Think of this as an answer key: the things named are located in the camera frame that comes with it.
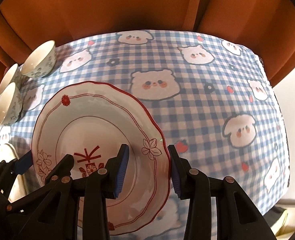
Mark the red rimmed scalloped plate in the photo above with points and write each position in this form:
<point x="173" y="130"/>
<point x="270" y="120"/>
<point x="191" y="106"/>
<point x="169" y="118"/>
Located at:
<point x="92" y="120"/>

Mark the blue checked cartoon tablecloth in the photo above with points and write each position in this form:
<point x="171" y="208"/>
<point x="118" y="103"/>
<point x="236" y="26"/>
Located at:
<point x="187" y="120"/>

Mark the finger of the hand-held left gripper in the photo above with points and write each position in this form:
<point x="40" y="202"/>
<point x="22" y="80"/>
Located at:
<point x="62" y="166"/>
<point x="22" y="162"/>

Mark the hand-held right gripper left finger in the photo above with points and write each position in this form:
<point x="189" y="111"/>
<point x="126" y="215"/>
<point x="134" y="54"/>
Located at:
<point x="121" y="172"/>

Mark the blue floral ceramic bowl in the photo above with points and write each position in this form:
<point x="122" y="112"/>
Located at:
<point x="37" y="57"/>
<point x="8" y="78"/>
<point x="6" y="105"/>

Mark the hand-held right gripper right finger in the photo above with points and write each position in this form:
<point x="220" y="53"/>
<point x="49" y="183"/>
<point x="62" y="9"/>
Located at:
<point x="176" y="175"/>

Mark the small yellow floral scalloped plate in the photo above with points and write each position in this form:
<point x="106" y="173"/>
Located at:
<point x="16" y="188"/>

